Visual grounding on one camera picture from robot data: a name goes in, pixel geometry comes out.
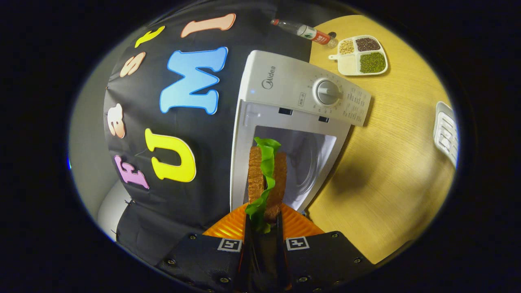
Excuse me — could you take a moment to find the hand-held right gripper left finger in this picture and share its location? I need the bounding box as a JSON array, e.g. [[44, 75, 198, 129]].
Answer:
[[157, 202, 251, 293]]

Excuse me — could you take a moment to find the small white ribbed tray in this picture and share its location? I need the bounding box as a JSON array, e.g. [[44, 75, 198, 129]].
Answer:
[[433, 101, 460, 168]]

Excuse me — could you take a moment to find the white microwave oven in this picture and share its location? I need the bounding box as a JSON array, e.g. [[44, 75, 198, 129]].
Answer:
[[230, 50, 372, 214]]

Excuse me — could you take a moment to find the lettuce sandwich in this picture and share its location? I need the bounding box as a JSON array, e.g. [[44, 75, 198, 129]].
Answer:
[[245, 137, 288, 234]]

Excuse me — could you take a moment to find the black backdrop cloth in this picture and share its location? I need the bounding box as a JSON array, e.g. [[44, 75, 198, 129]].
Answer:
[[104, 0, 326, 267]]

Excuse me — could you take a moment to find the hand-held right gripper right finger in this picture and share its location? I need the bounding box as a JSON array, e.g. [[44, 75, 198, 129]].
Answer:
[[277, 203, 377, 293]]

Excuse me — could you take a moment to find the clear bottle with red label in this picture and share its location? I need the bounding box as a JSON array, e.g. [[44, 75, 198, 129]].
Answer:
[[271, 18, 337, 48]]

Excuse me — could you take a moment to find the white divided dish of beans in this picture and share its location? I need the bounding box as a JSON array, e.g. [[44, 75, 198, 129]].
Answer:
[[328, 35, 388, 77]]

